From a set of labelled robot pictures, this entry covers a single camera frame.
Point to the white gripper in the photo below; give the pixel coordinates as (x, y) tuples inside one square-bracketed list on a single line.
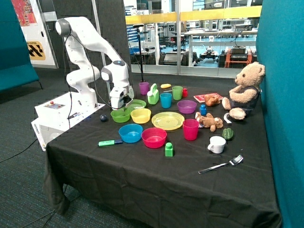
[(121, 97)]

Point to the green plastic bowl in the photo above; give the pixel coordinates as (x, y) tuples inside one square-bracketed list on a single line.
[(119, 117)]

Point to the yellow plastic bowl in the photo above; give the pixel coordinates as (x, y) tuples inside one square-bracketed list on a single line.
[(141, 116)]

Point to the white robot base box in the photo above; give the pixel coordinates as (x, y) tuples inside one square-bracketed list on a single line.
[(53, 115)]

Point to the green plastic plate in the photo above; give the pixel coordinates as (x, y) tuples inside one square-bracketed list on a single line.
[(137, 104)]

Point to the yellow plastic plate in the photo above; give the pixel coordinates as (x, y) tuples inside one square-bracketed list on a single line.
[(168, 120)]

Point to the dark blue ball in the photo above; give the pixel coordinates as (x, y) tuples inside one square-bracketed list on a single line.
[(103, 118)]

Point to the blue plastic bowl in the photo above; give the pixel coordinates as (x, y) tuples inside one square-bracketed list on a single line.
[(131, 133)]

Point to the purple plastic cup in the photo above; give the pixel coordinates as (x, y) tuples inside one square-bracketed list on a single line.
[(144, 88)]

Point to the green toy watering can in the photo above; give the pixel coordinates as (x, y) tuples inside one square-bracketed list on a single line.
[(153, 95)]

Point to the green highlighter marker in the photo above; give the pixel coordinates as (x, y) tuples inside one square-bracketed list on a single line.
[(109, 142)]

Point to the pink plastic bowl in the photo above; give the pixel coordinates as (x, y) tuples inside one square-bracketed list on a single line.
[(154, 137)]

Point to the blue plastic cup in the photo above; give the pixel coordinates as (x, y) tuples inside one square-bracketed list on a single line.
[(166, 100)]

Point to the yellow toy banana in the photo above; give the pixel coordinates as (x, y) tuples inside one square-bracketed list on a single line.
[(164, 86)]

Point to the black marker pen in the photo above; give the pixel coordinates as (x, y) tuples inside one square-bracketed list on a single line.
[(74, 115)]

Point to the green plastic cup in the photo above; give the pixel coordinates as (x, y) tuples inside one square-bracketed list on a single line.
[(177, 92)]

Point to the purple plastic bowl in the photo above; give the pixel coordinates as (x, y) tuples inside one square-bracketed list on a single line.
[(187, 106)]

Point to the green toy block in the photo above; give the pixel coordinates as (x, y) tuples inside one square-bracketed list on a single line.
[(169, 151)]

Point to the red toy block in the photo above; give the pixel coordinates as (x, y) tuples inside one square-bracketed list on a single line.
[(184, 93)]

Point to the pink plastic cup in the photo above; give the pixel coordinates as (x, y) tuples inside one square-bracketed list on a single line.
[(190, 129)]

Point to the black tablecloth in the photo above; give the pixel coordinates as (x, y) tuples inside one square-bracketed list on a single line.
[(167, 192)]

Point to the red book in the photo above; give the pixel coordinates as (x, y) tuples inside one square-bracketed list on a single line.
[(201, 98)]

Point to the blue toy block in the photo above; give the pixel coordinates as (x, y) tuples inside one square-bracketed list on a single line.
[(203, 110)]

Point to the black microphone stand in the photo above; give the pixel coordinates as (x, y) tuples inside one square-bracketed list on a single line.
[(137, 27)]

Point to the small brown lying teddy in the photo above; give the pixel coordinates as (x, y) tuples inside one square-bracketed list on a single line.
[(208, 121)]

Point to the small brown sitting teddy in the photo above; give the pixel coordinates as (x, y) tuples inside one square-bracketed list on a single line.
[(211, 100)]

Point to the white ceramic cup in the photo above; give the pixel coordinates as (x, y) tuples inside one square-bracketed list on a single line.
[(216, 144)]

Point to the green toy pepper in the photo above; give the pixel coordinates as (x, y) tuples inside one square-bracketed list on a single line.
[(227, 133)]

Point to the teal sofa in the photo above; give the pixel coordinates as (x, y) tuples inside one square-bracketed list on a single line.
[(15, 65)]

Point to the large beige teddy bear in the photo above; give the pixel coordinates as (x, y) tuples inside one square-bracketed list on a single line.
[(244, 97)]

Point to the silver metal fork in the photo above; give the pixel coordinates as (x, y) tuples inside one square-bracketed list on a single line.
[(232, 162)]

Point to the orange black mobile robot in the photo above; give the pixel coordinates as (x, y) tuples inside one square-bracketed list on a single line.
[(237, 57)]

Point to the teal partition wall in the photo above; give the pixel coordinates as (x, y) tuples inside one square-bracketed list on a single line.
[(280, 47)]

